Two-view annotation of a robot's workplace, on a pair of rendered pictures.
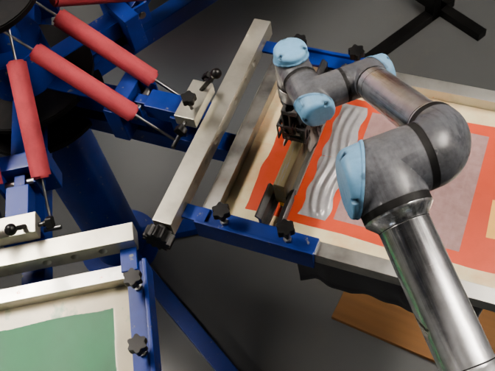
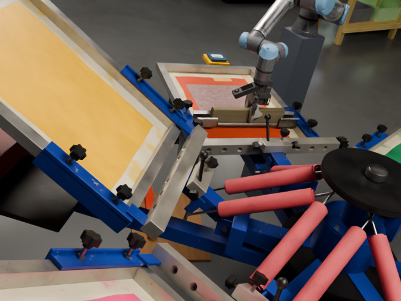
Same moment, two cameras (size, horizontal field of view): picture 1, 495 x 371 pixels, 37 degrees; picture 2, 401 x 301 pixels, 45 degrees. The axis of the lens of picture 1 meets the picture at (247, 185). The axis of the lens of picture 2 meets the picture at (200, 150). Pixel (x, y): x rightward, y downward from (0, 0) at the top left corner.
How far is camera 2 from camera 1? 2.98 m
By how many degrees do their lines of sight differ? 86
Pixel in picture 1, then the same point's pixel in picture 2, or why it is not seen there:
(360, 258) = (277, 98)
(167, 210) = (330, 140)
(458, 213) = (229, 87)
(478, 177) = (208, 85)
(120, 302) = not seen: hidden behind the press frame
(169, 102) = (282, 159)
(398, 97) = (279, 8)
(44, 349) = not seen: outside the picture
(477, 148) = (194, 86)
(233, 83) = (246, 140)
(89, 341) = not seen: hidden behind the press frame
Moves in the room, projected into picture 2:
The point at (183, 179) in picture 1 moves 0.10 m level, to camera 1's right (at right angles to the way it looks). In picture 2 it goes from (312, 140) to (293, 129)
